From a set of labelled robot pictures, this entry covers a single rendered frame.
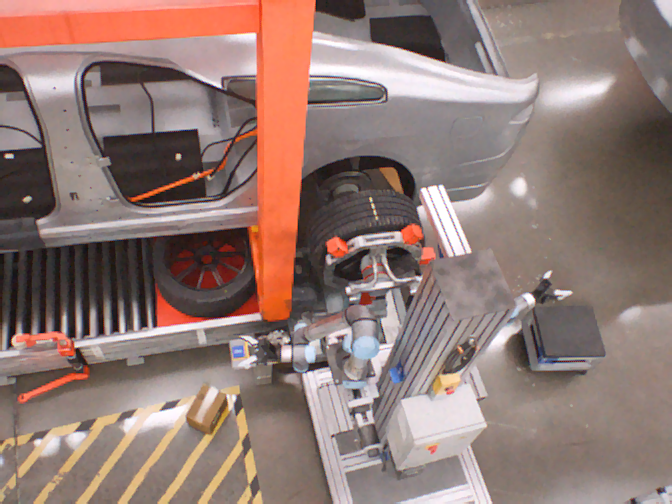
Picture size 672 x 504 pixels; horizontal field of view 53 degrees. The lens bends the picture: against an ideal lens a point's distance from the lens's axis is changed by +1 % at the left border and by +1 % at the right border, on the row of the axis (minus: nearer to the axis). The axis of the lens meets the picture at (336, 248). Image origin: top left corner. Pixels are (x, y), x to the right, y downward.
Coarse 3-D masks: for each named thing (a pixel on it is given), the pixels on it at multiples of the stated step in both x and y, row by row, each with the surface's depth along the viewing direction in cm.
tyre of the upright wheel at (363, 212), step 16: (368, 192) 362; (384, 192) 365; (336, 208) 362; (352, 208) 358; (368, 208) 357; (384, 208) 359; (400, 208) 363; (416, 208) 382; (320, 224) 367; (336, 224) 358; (352, 224) 354; (368, 224) 352; (384, 224) 354; (400, 224) 358; (416, 224) 367; (320, 240) 365; (320, 256) 369; (320, 272) 385
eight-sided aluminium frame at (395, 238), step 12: (360, 240) 353; (372, 240) 357; (384, 240) 355; (396, 240) 355; (348, 252) 355; (420, 252) 370; (336, 264) 363; (408, 264) 389; (324, 276) 380; (336, 276) 387; (396, 276) 393
